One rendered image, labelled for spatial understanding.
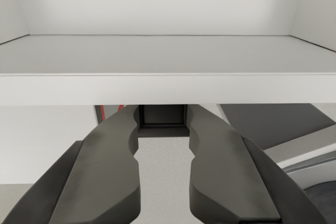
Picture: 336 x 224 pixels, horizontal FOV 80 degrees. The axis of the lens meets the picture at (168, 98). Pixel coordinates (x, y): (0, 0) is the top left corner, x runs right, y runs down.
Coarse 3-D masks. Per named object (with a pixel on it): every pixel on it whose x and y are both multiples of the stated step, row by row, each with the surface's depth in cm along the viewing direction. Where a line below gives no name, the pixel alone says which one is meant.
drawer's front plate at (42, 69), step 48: (0, 48) 13; (48, 48) 14; (96, 48) 14; (144, 48) 14; (192, 48) 14; (240, 48) 14; (288, 48) 14; (0, 96) 10; (48, 96) 10; (96, 96) 10; (144, 96) 10; (192, 96) 10; (240, 96) 10; (288, 96) 11
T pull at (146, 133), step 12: (144, 108) 13; (156, 108) 13; (168, 108) 13; (180, 108) 13; (144, 120) 13; (156, 120) 13; (168, 120) 13; (180, 120) 13; (144, 132) 13; (156, 132) 13; (168, 132) 13; (180, 132) 13
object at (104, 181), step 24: (120, 120) 11; (96, 144) 9; (120, 144) 9; (72, 168) 8; (96, 168) 8; (120, 168) 8; (72, 192) 7; (96, 192) 7; (120, 192) 7; (72, 216) 6; (96, 216) 6; (120, 216) 7
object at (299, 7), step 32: (0, 0) 14; (32, 0) 16; (64, 0) 16; (96, 0) 16; (128, 0) 16; (160, 0) 16; (192, 0) 17; (224, 0) 17; (256, 0) 17; (288, 0) 17; (320, 0) 15; (0, 32) 14; (32, 32) 17; (64, 32) 17; (96, 32) 18; (128, 32) 18; (160, 32) 18; (192, 32) 18; (224, 32) 18; (256, 32) 18; (288, 32) 18; (320, 32) 15
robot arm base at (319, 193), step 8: (320, 184) 37; (328, 184) 36; (312, 192) 36; (320, 192) 36; (328, 192) 35; (312, 200) 36; (320, 200) 35; (328, 200) 34; (320, 208) 34; (328, 208) 34; (328, 216) 33
